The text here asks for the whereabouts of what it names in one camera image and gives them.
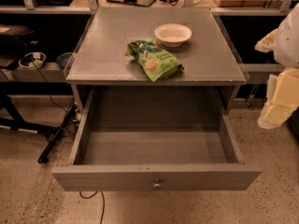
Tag black stand leg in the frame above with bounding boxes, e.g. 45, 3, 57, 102
0, 93, 76, 163

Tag black floor cable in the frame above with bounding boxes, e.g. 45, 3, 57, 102
78, 190, 106, 224

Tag grey shelf rail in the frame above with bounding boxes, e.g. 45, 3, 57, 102
0, 63, 65, 83

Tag grey cabinet with top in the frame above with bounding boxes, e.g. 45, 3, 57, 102
63, 6, 250, 116

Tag dark grey bowl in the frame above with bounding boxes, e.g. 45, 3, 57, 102
56, 52, 73, 68

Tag brass drawer knob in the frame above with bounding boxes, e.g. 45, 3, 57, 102
152, 178, 163, 190

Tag green rice chip bag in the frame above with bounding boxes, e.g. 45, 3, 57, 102
125, 38, 184, 82

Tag white bowl with cable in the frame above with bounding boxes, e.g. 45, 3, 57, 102
19, 52, 46, 69

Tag black bag on shelf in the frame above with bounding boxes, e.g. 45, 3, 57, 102
0, 24, 36, 47

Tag white paper bowl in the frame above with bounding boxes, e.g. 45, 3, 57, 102
154, 23, 192, 48

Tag open grey top drawer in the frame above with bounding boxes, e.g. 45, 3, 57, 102
52, 87, 261, 191

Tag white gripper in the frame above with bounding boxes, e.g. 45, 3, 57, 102
254, 4, 299, 130

